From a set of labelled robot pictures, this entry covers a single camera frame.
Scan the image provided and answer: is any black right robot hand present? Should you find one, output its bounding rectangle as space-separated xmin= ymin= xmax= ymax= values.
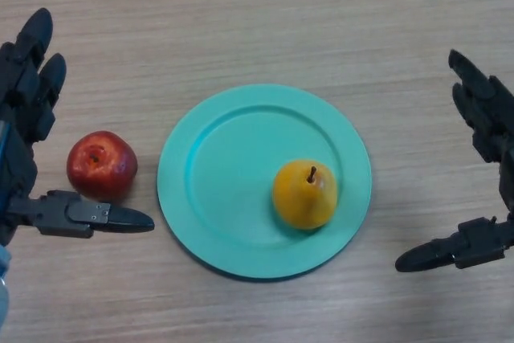
xmin=394 ymin=48 xmax=514 ymax=274

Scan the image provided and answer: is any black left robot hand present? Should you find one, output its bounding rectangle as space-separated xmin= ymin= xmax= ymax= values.
xmin=0 ymin=7 xmax=156 ymax=246

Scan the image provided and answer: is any yellow pear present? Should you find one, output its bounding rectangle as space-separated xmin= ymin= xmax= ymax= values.
xmin=271 ymin=160 xmax=339 ymax=231

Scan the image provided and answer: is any teal round plate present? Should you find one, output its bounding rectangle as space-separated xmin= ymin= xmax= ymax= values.
xmin=156 ymin=84 xmax=371 ymax=283

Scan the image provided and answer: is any red apple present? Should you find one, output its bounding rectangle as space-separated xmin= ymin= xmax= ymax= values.
xmin=66 ymin=130 xmax=139 ymax=202

